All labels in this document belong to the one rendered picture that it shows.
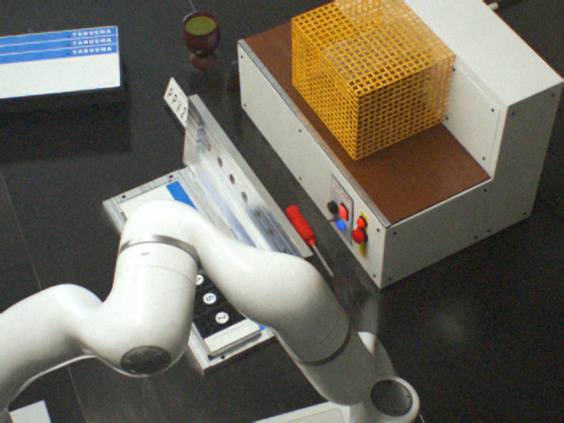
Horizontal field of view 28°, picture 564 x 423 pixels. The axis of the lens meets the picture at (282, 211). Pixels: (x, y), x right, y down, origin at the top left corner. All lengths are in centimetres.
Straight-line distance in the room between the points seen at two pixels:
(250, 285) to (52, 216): 101
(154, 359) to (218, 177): 89
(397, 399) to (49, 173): 103
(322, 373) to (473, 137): 74
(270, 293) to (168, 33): 136
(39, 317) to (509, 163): 97
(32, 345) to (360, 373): 42
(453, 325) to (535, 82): 47
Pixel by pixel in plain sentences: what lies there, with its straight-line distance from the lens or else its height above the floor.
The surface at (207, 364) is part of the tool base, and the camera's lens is 202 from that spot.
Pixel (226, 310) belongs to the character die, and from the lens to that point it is 207.
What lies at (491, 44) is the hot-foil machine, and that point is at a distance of 204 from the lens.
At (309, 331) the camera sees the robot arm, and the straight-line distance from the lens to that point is 138.
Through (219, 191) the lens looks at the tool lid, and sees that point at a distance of 216.
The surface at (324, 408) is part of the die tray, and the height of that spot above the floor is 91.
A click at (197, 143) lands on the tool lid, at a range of 219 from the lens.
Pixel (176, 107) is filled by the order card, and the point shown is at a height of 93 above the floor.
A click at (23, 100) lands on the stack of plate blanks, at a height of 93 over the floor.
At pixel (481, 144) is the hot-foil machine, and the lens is 205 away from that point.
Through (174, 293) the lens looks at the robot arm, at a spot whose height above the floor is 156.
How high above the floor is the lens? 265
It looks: 51 degrees down
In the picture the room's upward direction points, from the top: 2 degrees counter-clockwise
